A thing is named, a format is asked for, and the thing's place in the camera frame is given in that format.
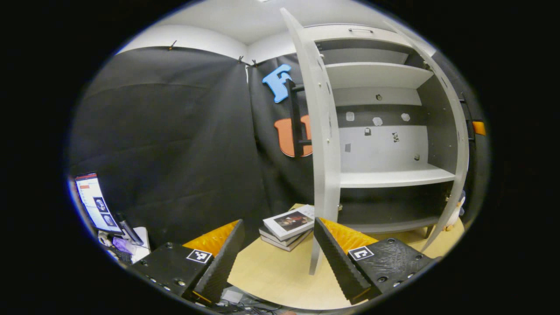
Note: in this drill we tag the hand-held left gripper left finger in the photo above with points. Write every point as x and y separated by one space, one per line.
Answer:
218 267

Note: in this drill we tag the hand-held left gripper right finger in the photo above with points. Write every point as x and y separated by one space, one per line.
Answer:
339 258

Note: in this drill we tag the white cabinet door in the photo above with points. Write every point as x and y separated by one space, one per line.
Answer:
460 144
321 131

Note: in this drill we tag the white grey cabinet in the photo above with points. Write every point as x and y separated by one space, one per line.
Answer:
380 74

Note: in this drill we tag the dark book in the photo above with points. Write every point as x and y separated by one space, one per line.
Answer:
273 238

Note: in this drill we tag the white picture cover book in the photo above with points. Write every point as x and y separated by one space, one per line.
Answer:
288 221

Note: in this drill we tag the black desk device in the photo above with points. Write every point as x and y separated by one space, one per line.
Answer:
130 229

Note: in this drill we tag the computer monitor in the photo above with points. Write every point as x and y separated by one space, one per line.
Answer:
96 201

